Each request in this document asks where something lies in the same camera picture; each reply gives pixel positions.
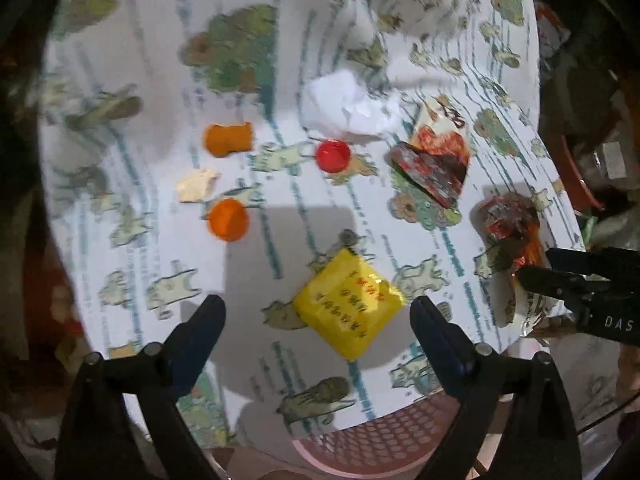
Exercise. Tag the white tissue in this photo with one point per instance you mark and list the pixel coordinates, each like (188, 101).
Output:
(339, 103)

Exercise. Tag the cat print white cloth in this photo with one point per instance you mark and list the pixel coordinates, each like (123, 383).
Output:
(129, 88)

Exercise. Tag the red bottle cap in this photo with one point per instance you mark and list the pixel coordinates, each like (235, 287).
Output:
(333, 156)

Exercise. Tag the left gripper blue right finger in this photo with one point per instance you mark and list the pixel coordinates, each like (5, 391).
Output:
(445, 345)

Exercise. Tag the orange peel piece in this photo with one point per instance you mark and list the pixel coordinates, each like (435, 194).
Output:
(223, 140)

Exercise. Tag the red foil wrapper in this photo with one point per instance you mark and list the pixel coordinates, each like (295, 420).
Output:
(510, 226)

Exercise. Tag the red snack wrapper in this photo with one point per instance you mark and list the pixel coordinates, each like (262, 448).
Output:
(436, 158)

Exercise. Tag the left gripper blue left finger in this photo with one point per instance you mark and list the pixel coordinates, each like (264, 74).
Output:
(191, 343)

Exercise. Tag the pink plastic trash basket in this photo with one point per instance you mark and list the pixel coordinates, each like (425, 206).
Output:
(386, 446)

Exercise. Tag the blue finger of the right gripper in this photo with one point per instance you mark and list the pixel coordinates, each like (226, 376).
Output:
(575, 290)
(609, 262)

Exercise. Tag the yellow sachet packet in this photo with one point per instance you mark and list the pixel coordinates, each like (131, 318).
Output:
(348, 303)

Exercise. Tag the orange bottle cap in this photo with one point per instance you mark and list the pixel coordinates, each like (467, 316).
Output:
(228, 220)

